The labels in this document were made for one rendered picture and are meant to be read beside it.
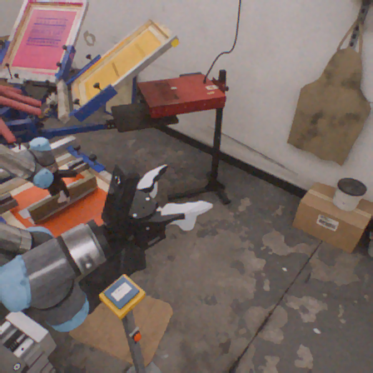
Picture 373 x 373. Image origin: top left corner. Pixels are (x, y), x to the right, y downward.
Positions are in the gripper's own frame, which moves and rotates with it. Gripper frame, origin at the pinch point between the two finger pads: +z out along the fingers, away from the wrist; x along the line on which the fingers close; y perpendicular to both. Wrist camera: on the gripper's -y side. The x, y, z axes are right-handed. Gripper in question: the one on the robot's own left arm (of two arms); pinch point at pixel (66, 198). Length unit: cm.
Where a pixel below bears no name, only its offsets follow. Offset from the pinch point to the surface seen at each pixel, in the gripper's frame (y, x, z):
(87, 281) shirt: 16.1, 31.6, 22.8
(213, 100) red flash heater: -125, -3, -4
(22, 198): 13.2, -22.3, 4.5
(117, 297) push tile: 16, 60, 2
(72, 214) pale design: 2.5, 7.2, 4.7
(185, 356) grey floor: -9, 69, 100
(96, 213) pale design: -5.7, 15.6, 4.9
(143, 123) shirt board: -84, -35, 9
